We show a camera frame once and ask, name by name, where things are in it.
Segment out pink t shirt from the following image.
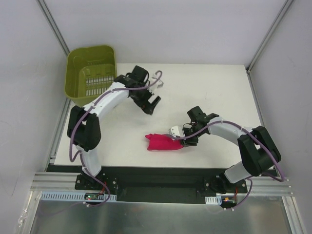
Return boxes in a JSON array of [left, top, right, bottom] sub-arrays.
[[145, 134, 183, 151]]

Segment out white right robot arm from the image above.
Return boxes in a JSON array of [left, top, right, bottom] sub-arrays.
[[181, 106, 281, 194]]

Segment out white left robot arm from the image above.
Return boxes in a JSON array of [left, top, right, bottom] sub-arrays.
[[67, 65, 163, 190]]

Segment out olive green plastic basket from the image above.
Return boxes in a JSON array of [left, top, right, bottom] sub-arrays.
[[65, 45, 117, 107]]

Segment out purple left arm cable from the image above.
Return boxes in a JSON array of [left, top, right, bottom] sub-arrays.
[[36, 70, 163, 215]]

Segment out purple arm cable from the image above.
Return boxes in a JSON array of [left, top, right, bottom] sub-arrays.
[[36, 70, 163, 215], [165, 120, 286, 215]]

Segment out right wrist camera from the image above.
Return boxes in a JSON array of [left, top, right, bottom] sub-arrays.
[[167, 125, 185, 140]]

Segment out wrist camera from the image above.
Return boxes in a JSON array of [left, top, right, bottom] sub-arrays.
[[149, 77, 164, 89], [167, 125, 185, 140]]

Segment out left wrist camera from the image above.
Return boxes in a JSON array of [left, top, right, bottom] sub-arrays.
[[149, 77, 164, 89]]

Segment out right white cable duct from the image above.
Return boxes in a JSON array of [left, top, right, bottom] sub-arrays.
[[205, 195, 222, 205]]

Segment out white cable duct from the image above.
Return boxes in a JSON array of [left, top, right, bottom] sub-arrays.
[[205, 195, 222, 205], [41, 192, 117, 202]]

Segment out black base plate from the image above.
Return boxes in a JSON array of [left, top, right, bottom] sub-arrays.
[[46, 164, 280, 203]]

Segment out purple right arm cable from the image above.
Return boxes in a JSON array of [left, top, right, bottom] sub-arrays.
[[165, 120, 286, 215]]

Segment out front aluminium rail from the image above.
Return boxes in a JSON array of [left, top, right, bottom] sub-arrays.
[[30, 172, 294, 196]]

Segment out left back frame post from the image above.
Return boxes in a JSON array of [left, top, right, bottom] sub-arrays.
[[36, 0, 70, 56]]

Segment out frame post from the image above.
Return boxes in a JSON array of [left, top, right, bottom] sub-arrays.
[[246, 0, 295, 74], [36, 0, 70, 56]]

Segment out left white cable duct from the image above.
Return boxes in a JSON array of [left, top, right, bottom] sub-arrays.
[[41, 192, 117, 202]]

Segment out right back frame post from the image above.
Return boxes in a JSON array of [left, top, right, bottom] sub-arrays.
[[246, 0, 295, 74]]

